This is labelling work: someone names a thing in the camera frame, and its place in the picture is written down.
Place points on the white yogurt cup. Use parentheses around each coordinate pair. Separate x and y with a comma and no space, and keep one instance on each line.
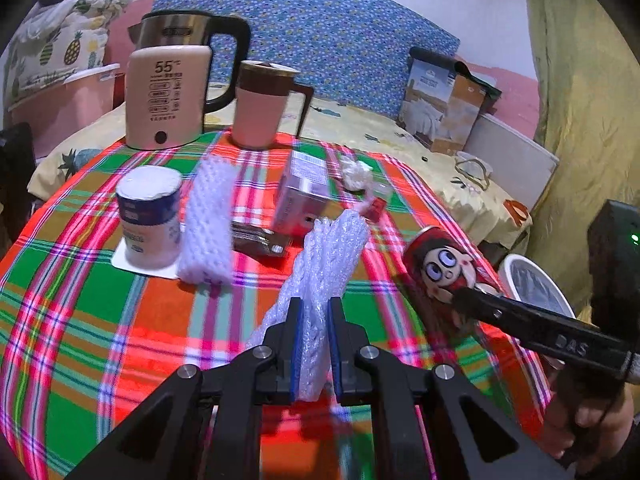
(147,210)

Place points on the white foam fruit net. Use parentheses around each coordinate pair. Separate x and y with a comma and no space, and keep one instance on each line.
(325,260)
(207,220)

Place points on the brown snack wrapper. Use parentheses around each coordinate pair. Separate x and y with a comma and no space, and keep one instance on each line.
(260,242)

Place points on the pineapple print cloth bundle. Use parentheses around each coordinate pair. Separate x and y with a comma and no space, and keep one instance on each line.
(60,45)

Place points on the small purple white carton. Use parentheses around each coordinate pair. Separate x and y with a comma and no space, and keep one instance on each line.
(300,195)

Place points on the white round trash bin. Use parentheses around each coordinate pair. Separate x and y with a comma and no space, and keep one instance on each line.
(504,272)

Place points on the printed cardboard box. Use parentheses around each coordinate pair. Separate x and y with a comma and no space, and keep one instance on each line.
(430,105)

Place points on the grey trash bag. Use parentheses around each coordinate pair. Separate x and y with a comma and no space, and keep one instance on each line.
(540,285)

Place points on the pink storage box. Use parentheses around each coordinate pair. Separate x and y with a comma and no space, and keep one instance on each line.
(65,110)

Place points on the plaid tablecloth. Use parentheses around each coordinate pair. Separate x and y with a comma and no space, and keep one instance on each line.
(100,335)

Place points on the crumpled white tissue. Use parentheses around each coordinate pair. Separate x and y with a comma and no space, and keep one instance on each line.
(356,174)

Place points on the yellow curtain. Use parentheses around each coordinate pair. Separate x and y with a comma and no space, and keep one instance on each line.
(590,85)

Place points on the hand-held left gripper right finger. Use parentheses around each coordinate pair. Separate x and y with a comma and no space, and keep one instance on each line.
(336,350)

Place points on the red cartoon snack can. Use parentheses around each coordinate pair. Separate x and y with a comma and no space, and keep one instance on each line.
(440,270)

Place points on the blue floral headboard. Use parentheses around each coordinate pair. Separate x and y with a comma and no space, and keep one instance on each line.
(325,35)

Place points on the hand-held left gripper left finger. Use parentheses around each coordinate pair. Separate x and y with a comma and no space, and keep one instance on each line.
(295,345)

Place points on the white panel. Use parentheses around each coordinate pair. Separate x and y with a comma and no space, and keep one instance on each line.
(515,160)

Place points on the beige rounded appliance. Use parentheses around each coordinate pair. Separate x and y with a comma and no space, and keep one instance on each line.
(165,110)

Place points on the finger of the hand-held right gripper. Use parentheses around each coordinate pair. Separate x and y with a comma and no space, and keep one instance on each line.
(485,307)

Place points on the pink mug with brown lid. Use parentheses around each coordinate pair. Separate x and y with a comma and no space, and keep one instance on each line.
(255,110)

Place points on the stainless steel kettle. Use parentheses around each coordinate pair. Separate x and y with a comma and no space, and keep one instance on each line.
(170,30)

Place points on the person's right hand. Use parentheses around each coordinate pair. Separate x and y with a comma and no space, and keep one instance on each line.
(585,440)

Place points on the black backpack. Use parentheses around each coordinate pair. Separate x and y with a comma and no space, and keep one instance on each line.
(15,185)

